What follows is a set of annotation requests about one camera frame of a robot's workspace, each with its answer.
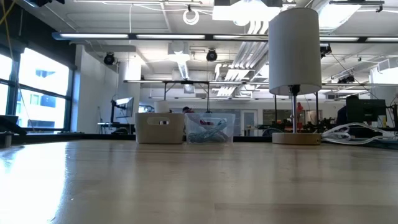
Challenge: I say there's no monitor on black arm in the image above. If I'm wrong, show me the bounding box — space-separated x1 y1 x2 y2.
110 96 134 124

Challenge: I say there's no clear plastic bin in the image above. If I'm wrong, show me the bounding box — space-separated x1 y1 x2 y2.
184 113 236 144

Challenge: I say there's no beige plastic bin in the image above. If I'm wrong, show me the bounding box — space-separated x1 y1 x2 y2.
134 112 185 144

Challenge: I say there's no white background cylinder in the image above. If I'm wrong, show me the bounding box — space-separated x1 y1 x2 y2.
154 101 170 113

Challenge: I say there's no white shade table lamp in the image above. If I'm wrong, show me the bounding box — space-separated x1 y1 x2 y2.
267 6 323 146

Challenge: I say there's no long ceiling light strip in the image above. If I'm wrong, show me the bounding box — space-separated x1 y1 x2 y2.
52 31 398 44

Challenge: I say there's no large window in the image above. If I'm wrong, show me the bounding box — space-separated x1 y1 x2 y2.
0 46 74 131

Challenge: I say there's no black computer monitor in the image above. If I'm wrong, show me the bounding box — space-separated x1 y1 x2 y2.
345 98 387 124

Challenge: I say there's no black ceiling track fixture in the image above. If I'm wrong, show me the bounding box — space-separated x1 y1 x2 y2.
328 0 386 13

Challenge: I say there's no black background rig frame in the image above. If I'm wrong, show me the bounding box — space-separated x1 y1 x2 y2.
163 80 211 113

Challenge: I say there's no white ceiling ring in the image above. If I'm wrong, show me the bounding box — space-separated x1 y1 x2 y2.
182 9 200 26

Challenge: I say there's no white lamp power cord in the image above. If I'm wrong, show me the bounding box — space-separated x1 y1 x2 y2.
321 122 397 146

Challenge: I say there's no black ceiling camera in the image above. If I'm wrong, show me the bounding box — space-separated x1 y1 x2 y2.
320 43 332 58

